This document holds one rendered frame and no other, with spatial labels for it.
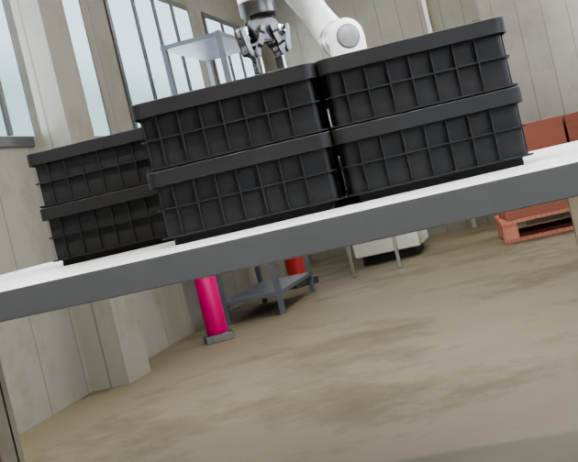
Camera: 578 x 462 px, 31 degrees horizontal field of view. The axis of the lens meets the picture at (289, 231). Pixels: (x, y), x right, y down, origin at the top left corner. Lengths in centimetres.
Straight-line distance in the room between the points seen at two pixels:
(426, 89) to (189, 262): 51
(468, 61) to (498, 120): 10
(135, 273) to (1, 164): 366
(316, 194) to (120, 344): 368
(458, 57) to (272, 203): 36
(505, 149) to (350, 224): 44
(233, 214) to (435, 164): 32
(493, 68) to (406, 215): 45
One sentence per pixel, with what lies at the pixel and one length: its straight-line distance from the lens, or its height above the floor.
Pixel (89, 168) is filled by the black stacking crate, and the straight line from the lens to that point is 212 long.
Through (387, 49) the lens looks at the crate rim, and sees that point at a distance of 165.
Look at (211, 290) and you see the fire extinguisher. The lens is 602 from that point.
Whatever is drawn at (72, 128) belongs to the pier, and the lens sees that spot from 530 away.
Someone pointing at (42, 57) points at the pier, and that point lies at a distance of 533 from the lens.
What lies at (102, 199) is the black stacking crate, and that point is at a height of 81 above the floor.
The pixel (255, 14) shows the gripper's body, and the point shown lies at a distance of 222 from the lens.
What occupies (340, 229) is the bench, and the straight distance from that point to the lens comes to 130.
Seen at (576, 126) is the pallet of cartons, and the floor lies 73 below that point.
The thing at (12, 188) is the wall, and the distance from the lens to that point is 505.
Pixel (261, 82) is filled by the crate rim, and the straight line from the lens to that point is 165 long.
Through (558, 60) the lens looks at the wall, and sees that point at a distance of 918.
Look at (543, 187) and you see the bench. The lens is 128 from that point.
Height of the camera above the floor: 74
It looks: 2 degrees down
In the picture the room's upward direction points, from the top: 13 degrees counter-clockwise
